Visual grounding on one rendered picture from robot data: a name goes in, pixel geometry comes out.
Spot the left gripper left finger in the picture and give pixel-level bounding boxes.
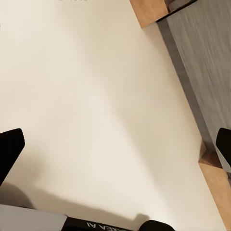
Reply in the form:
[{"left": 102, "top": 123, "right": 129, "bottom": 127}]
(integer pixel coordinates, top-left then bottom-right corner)
[{"left": 0, "top": 128, "right": 25, "bottom": 185}]

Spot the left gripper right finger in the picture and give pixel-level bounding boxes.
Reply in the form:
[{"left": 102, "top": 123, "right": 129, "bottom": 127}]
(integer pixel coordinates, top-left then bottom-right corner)
[{"left": 216, "top": 128, "right": 231, "bottom": 167}]

